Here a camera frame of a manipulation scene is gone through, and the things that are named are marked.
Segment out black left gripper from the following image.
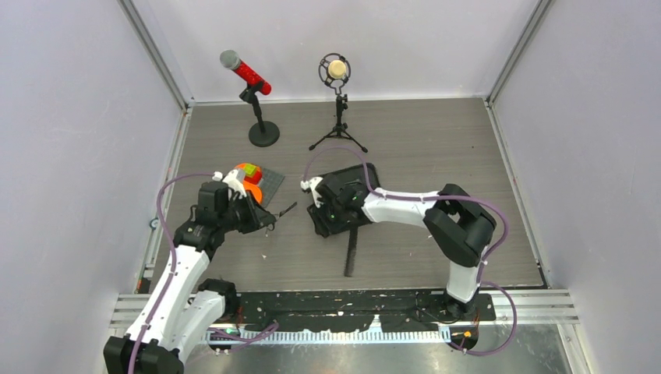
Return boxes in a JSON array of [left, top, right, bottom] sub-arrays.
[[218, 189, 274, 235]]

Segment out black comb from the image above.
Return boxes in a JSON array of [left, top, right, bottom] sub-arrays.
[[344, 228, 359, 277]]

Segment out black tool pouch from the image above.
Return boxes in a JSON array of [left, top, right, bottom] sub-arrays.
[[302, 163, 380, 238]]

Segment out silver hair scissors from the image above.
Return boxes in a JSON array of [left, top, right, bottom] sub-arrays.
[[265, 201, 298, 237]]

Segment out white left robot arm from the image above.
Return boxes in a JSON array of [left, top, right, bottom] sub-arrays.
[[103, 175, 277, 373]]

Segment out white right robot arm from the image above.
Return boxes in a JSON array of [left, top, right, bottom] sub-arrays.
[[300, 173, 497, 320]]

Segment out orange curved toy slide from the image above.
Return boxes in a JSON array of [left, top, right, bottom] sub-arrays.
[[236, 163, 263, 204]]

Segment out red toy block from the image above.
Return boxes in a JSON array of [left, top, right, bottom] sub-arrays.
[[244, 168, 263, 185]]

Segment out lime green toy brick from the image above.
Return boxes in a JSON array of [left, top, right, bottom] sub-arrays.
[[243, 164, 260, 177]]

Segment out black tripod microphone stand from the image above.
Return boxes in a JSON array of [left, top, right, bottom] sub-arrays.
[[309, 94, 369, 153]]

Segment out black round-base microphone stand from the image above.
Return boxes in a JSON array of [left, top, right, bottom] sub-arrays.
[[239, 82, 280, 147]]

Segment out beige condenser microphone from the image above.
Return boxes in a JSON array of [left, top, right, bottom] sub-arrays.
[[318, 52, 351, 86]]

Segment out red handheld microphone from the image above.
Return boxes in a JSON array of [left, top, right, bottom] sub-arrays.
[[219, 50, 272, 95]]

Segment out grey studded base plate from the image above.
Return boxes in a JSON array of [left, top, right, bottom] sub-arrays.
[[257, 168, 285, 208]]

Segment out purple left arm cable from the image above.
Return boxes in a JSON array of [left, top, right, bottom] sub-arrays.
[[126, 172, 280, 374]]

